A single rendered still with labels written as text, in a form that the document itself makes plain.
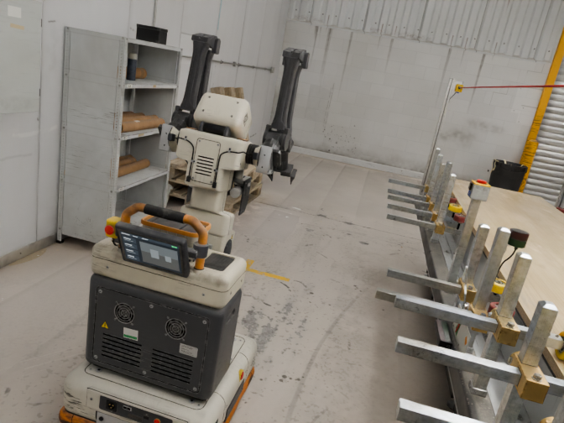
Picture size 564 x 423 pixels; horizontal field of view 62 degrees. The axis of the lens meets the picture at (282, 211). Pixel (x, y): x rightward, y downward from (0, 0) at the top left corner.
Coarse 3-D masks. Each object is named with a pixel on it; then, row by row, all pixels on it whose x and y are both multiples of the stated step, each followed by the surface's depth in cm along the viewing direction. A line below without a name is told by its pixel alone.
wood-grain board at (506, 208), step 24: (456, 192) 345; (504, 192) 383; (480, 216) 286; (504, 216) 298; (528, 216) 311; (552, 216) 325; (528, 240) 251; (552, 240) 260; (504, 264) 204; (552, 264) 217; (528, 288) 182; (552, 288) 187; (528, 312) 160; (552, 360) 132
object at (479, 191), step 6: (474, 180) 205; (474, 186) 200; (480, 186) 199; (486, 186) 199; (474, 192) 200; (480, 192) 200; (486, 192) 199; (474, 198) 201; (480, 198) 200; (486, 198) 200
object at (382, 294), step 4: (380, 288) 167; (376, 292) 165; (380, 292) 165; (384, 292) 164; (388, 292) 165; (392, 292) 165; (396, 292) 166; (376, 296) 165; (380, 296) 165; (384, 296) 165; (388, 296) 164; (392, 296) 164; (408, 296) 164; (412, 296) 165; (388, 300) 165; (392, 300) 165; (424, 300) 163; (428, 300) 164; (440, 304) 163; (444, 304) 164; (456, 308) 162; (460, 308) 163; (472, 312) 161
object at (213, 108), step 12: (204, 96) 195; (216, 96) 195; (204, 108) 192; (216, 108) 192; (228, 108) 191; (240, 108) 191; (204, 120) 191; (216, 120) 190; (228, 120) 189; (240, 120) 190; (240, 132) 193
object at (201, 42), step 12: (192, 36) 207; (204, 36) 208; (216, 36) 214; (204, 48) 207; (192, 60) 208; (204, 60) 211; (192, 72) 208; (192, 84) 209; (192, 96) 209; (180, 108) 212; (192, 108) 210; (192, 120) 209
